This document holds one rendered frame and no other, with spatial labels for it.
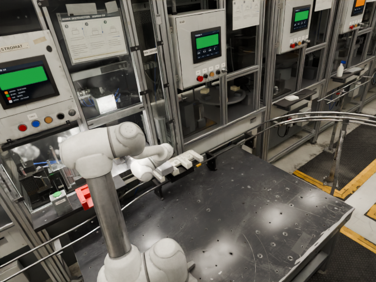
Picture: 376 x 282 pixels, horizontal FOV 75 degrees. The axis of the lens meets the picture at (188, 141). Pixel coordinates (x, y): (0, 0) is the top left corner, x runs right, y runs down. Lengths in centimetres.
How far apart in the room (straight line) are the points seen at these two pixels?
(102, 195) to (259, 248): 90
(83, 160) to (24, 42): 65
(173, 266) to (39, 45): 117
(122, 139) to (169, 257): 56
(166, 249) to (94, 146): 55
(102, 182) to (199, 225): 77
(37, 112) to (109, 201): 64
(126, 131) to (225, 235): 90
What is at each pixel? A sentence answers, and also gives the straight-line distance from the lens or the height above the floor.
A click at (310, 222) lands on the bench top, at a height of 68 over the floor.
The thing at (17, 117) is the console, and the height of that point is 148.
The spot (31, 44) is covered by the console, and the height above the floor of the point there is 178.
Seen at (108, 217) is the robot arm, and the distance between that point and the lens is 108.
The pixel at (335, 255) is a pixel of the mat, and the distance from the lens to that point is 245.
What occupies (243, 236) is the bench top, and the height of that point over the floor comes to 68.
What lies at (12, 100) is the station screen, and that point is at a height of 156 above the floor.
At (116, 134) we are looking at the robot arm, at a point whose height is 148.
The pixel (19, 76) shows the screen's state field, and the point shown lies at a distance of 138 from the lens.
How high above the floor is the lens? 190
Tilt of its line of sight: 31 degrees down
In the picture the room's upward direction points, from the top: 6 degrees counter-clockwise
